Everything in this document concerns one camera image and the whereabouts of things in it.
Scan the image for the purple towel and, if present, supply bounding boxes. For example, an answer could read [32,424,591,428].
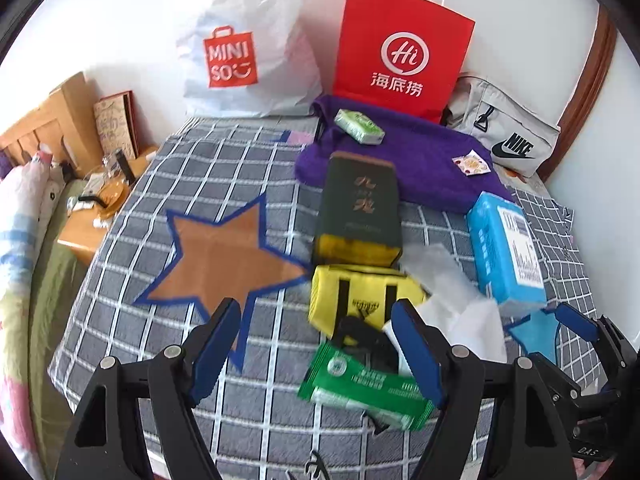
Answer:
[295,94,516,216]

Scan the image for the green wet wipe packet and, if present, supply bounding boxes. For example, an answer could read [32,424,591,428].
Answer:
[298,342,436,432]

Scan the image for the grey fabric pouch bag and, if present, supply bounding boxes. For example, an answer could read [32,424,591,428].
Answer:
[442,72,562,178]

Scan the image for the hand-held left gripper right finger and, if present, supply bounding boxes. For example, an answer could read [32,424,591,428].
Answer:
[390,299,591,480]

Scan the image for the blue tissue pack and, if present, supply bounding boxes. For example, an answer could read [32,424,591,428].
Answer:
[466,191,548,317]

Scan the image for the floral quilt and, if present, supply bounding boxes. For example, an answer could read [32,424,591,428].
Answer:
[0,152,66,461]

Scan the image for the yellow sock with black stripes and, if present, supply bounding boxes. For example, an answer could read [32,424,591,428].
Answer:
[308,264,428,347]

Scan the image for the amber glass dish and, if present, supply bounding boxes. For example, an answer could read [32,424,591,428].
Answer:
[95,180,132,220]

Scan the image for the white mesh drawstring bag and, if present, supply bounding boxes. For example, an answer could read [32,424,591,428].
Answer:
[400,244,483,311]

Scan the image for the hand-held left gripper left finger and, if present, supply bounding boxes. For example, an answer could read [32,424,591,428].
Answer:
[52,297,243,480]

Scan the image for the white plastic shopping bag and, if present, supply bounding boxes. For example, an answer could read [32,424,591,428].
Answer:
[175,0,323,120]

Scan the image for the small patterned sachet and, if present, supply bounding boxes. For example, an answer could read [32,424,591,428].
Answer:
[452,151,490,177]

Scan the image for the wooden headboard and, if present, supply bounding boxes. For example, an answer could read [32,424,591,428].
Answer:
[0,72,104,171]

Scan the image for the wooden nightstand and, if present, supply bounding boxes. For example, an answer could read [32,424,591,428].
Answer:
[56,145,161,266]

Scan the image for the dark green tin box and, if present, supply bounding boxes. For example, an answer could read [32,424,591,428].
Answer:
[312,151,403,267]

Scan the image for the light green tissue packet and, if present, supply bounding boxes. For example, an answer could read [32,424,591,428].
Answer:
[334,108,386,145]

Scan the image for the brown wooden frame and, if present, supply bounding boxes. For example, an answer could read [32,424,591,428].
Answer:
[542,4,619,183]

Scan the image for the patterned hardcover book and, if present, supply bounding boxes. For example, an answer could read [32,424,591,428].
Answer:
[93,91,142,162]

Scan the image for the white gloves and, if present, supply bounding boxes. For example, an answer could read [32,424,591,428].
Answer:
[382,296,508,363]

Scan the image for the grey checked blanket with stars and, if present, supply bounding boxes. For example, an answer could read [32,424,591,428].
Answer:
[47,115,601,480]

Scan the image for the red paper bag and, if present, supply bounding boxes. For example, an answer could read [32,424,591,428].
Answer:
[332,0,476,123]

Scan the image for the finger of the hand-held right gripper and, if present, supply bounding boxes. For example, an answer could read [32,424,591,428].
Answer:
[552,302,603,346]
[599,316,640,363]

